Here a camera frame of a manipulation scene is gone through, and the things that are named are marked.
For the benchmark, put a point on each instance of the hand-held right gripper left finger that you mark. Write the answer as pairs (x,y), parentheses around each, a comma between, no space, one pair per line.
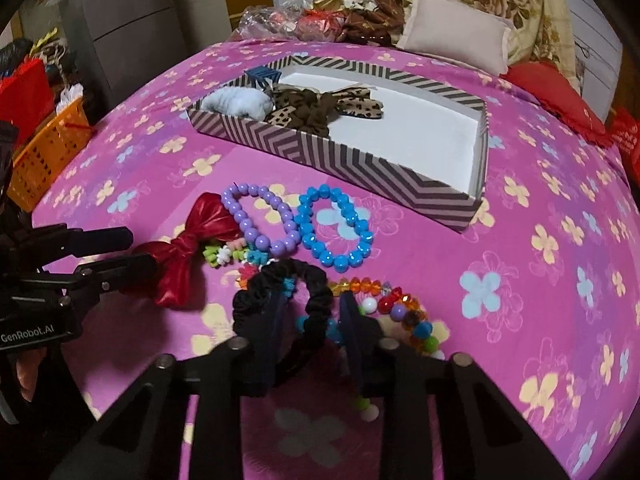
(272,322)

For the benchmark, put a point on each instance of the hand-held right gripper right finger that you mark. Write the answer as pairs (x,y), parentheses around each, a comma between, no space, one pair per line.
(351,332)

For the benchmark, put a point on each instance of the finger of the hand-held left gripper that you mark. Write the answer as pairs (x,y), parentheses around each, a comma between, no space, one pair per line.
(95,239)
(120,269)

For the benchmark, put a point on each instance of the black scrunchie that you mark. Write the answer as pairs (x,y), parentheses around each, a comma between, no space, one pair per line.
(250,305)

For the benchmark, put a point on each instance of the red hair bow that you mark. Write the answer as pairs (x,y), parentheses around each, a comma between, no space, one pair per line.
(185,255)

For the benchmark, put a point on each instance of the striped cardboard box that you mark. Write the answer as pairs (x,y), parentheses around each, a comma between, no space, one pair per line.
(300,155)

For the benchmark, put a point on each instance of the person's left hand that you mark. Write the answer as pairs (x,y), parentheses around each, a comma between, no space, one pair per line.
(22,372)

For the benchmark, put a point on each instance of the pink floral bedsheet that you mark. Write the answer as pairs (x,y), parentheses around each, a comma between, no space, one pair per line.
(500,260)

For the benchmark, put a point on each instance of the light blue fluffy scrunchie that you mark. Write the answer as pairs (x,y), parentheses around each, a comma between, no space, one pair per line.
(235,102)

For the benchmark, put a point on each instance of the leopard print scrunchie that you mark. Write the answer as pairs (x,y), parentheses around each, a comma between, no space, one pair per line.
(295,112)

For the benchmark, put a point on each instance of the leopard print hair bow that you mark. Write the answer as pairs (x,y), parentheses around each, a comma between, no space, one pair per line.
(357,104)

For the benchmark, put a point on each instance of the grey cabinet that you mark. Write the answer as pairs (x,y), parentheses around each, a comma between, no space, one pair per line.
(130,10)

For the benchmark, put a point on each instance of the blue hair claw clip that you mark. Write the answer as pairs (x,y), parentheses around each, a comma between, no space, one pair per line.
(260,76)

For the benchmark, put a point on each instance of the clear plastic bag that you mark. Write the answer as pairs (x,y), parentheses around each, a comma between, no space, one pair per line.
(270,22)

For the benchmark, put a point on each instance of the red pillow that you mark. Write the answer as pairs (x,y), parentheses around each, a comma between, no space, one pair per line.
(550,90)

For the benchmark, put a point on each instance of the beige pillow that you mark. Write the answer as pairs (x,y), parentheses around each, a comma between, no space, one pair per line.
(450,30)

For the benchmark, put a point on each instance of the red printed bag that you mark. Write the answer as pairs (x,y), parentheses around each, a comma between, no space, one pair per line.
(627,140)

